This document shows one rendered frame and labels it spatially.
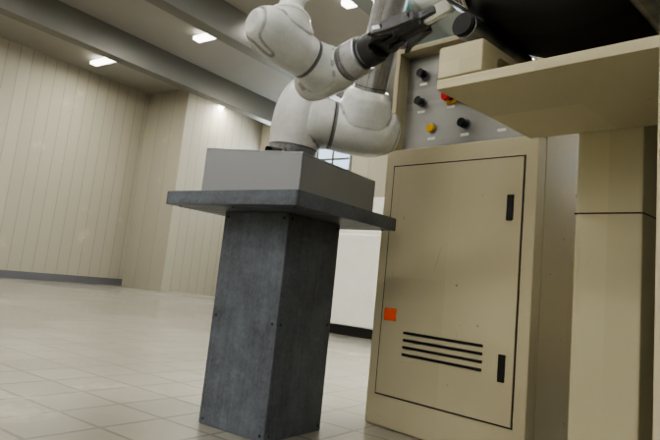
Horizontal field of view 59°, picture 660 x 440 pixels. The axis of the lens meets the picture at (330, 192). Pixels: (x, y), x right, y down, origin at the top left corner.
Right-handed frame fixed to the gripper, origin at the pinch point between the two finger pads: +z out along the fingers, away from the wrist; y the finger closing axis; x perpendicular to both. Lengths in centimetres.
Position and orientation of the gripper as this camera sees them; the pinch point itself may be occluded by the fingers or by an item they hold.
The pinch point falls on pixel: (438, 11)
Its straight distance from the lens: 129.7
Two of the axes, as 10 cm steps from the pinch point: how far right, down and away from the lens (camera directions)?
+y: 7.0, 1.7, 6.9
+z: 7.1, -2.7, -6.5
